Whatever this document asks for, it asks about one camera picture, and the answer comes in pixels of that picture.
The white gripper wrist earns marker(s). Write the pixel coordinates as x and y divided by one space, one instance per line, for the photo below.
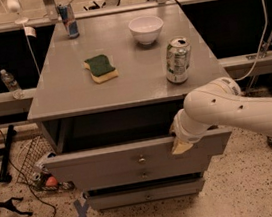
181 130

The grey top drawer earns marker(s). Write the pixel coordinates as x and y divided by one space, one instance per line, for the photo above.
129 146

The grey drawer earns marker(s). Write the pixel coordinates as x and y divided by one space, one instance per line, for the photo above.
129 146
103 199

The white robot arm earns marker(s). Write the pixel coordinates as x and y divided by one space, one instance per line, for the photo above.
219 103

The grey bottom drawer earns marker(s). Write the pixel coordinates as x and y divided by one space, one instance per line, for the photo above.
103 199

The grey drawer cabinet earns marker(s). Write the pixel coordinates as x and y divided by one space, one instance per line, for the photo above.
66 90

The green white soda can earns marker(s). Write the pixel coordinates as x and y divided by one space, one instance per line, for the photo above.
178 59

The green yellow sponge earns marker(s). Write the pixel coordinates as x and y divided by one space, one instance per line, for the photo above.
100 68

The white bowl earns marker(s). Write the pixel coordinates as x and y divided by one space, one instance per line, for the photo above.
146 29

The orange ball in basket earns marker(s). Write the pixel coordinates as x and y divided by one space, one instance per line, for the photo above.
51 182

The blue silver energy drink can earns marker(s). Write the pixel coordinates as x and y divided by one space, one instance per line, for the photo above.
69 20

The clear plastic water bottle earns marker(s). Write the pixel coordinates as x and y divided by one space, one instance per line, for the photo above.
11 83

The black bar on floor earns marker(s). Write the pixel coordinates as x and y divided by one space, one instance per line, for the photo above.
4 174

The wire basket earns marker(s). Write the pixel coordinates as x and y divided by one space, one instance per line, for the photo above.
34 173

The white lamp with cable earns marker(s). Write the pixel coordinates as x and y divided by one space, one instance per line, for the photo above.
15 7

